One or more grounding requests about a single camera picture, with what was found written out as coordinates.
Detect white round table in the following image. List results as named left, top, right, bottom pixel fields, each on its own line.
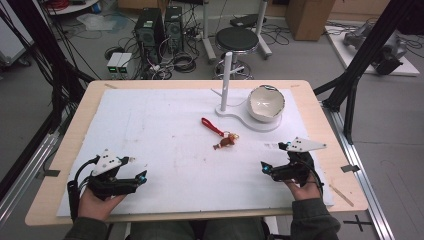
left=45, top=0, right=102, bottom=17

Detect white power supply box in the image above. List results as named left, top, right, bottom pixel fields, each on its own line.
left=116, top=52, right=135, bottom=80
left=106, top=52, right=124, bottom=78

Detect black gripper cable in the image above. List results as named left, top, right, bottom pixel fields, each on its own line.
left=299, top=159, right=326, bottom=201
left=67, top=155, right=101, bottom=224

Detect white stand with post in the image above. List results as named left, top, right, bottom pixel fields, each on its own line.
left=210, top=51, right=284, bottom=134

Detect red strap keychain brown toy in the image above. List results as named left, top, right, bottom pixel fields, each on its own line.
left=200, top=116, right=240, bottom=151

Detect white foam board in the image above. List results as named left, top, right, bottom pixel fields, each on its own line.
left=55, top=87, right=335, bottom=218

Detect aluminium rail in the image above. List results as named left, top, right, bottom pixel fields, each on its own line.
left=321, top=99, right=398, bottom=240
left=0, top=131, right=61, bottom=228

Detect black metal frame stand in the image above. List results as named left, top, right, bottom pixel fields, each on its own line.
left=312, top=0, right=424, bottom=146
left=0, top=0, right=96, bottom=201

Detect white platform board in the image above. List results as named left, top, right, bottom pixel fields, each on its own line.
left=324, top=20, right=421, bottom=78

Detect coiled black cable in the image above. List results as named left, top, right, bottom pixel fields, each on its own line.
left=172, top=52, right=198, bottom=74

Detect thin wooden stick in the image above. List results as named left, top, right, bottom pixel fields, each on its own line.
left=328, top=183, right=355, bottom=208

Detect black tape piece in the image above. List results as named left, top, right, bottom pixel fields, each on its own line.
left=35, top=168, right=61, bottom=179
left=340, top=163, right=361, bottom=174

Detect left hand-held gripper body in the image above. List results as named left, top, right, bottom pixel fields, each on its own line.
left=86, top=149, right=139, bottom=202

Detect person's legs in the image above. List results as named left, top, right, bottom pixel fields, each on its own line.
left=128, top=217, right=269, bottom=240

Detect white bowl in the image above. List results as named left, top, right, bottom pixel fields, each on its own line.
left=246, top=84, right=287, bottom=124

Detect clear plastic sheet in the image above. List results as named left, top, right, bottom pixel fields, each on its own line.
left=76, top=12, right=130, bottom=34

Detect black round stool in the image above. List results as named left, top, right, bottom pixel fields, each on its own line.
left=213, top=26, right=261, bottom=80

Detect black computer tower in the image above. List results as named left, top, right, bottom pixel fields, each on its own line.
left=163, top=5, right=185, bottom=55
left=134, top=7, right=167, bottom=65

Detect cardboard box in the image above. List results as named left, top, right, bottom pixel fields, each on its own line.
left=284, top=0, right=337, bottom=42

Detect black tape cross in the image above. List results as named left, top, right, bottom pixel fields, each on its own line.
left=342, top=214, right=373, bottom=233

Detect person's left hand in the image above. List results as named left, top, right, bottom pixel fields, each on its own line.
left=78, top=187, right=128, bottom=223

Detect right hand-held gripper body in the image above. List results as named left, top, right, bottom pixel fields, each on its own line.
left=270, top=136, right=328, bottom=188

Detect grey robot device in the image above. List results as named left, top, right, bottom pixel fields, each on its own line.
left=342, top=22, right=409, bottom=76

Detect person's right hand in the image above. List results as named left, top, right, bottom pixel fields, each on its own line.
left=284, top=180, right=323, bottom=203

